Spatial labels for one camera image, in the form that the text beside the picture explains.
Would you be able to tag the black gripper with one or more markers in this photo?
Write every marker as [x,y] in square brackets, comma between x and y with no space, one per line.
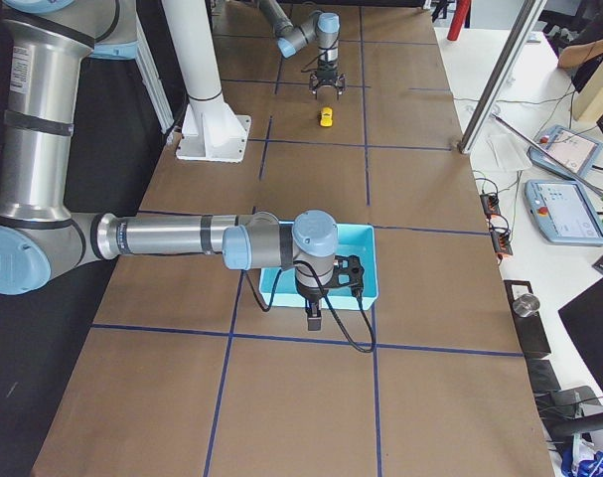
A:
[311,299]
[327,70]

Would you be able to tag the yellow beetle toy car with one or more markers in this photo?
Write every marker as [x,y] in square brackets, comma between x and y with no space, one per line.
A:
[326,117]

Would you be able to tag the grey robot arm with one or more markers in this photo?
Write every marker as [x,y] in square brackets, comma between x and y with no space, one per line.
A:
[114,152]
[320,27]

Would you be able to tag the light blue plastic bin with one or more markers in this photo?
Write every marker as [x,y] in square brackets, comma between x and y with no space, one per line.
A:
[356,240]

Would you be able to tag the red cylinder object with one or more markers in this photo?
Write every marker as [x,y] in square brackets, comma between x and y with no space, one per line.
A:
[459,20]

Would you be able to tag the white folded cloth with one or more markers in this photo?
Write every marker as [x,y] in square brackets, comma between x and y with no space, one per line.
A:
[506,154]

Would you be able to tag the black power strip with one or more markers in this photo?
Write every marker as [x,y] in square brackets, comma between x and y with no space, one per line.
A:
[498,226]

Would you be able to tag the small metal cup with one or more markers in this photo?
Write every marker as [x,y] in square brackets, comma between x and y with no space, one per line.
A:
[526,305]

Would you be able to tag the far blue teach pendant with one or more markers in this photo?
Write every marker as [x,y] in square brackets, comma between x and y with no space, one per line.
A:
[573,150]

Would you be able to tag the blue teach pendant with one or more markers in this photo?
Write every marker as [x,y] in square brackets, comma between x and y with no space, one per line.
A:
[563,213]
[573,150]

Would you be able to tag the near blue teach pendant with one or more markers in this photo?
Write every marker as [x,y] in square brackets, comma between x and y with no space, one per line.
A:
[563,213]

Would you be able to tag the metal reacher grabber tool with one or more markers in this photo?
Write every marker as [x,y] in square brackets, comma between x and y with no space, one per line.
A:
[563,169]

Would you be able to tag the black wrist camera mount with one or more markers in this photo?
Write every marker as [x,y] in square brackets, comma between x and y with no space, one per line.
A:
[348,272]

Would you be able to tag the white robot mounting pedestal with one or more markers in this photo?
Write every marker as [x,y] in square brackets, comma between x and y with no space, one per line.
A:
[211,130]

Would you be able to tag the aluminium frame post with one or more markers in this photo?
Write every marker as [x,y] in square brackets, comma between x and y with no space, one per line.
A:
[512,48]

